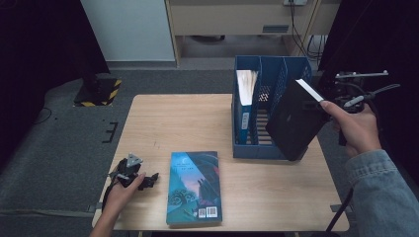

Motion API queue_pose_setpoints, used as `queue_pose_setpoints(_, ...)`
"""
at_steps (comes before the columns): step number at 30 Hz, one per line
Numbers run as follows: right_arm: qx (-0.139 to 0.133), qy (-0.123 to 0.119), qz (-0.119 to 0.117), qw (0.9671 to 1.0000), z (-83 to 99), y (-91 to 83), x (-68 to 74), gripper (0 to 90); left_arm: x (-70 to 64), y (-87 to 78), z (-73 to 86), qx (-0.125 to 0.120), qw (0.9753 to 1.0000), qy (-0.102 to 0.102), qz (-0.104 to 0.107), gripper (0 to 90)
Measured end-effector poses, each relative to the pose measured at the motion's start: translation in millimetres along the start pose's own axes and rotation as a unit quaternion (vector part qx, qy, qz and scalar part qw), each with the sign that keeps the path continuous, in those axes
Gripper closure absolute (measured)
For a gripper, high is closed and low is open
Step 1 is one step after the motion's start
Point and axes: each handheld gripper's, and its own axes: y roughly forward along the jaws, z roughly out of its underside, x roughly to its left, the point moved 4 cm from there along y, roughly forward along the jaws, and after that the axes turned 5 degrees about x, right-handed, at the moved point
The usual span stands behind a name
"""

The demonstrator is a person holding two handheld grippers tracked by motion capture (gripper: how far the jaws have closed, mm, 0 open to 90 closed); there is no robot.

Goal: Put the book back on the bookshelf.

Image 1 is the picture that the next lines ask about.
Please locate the teal illustrated book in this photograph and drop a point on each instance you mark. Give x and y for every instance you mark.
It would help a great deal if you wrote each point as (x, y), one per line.
(194, 187)

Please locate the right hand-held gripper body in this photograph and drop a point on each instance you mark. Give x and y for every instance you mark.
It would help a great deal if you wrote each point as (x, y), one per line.
(347, 98)

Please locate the person's right hand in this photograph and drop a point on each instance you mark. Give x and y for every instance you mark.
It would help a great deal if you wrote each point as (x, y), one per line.
(359, 131)

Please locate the black book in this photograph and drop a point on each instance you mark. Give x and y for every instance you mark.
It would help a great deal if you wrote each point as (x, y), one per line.
(293, 128)

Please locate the white cabinet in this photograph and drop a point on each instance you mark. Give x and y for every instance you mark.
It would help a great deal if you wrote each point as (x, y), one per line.
(131, 29)

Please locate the black curtain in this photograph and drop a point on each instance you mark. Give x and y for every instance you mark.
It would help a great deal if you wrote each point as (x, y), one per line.
(378, 33)
(39, 49)

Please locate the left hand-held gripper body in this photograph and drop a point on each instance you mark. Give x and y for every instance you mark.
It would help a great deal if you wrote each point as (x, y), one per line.
(128, 173)

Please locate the striped black stand base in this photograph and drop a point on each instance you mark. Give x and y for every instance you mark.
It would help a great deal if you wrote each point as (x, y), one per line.
(99, 94)
(326, 85)

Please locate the blue plastic file rack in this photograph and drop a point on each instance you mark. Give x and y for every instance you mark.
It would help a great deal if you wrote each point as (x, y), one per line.
(250, 151)

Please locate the grey tape piece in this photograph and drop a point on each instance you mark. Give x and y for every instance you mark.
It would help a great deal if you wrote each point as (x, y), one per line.
(336, 208)
(95, 207)

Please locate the person's left hand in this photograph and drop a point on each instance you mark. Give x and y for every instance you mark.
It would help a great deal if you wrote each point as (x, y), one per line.
(118, 197)

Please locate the blue book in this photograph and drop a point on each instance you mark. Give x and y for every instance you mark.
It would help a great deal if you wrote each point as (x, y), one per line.
(245, 125)

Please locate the white power strip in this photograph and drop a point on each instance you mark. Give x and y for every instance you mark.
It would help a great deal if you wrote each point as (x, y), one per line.
(294, 2)

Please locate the beige desk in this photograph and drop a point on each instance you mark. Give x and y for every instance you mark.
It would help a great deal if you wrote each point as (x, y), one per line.
(230, 19)

